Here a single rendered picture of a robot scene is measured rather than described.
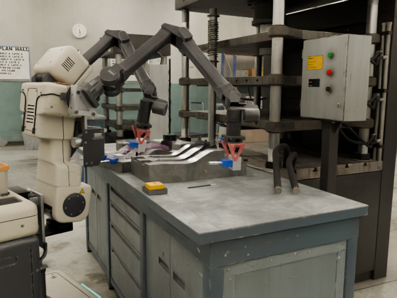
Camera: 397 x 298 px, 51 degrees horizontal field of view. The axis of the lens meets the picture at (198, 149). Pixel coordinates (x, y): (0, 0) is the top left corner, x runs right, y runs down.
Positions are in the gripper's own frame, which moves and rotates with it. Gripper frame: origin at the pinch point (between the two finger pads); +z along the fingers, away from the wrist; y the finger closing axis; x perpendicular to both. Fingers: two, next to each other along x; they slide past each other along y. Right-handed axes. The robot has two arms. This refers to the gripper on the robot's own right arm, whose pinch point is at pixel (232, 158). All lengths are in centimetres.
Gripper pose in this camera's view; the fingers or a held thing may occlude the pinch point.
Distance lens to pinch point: 166.2
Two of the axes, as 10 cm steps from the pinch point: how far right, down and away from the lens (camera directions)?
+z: -0.2, 9.9, 1.6
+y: -3.2, -1.5, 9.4
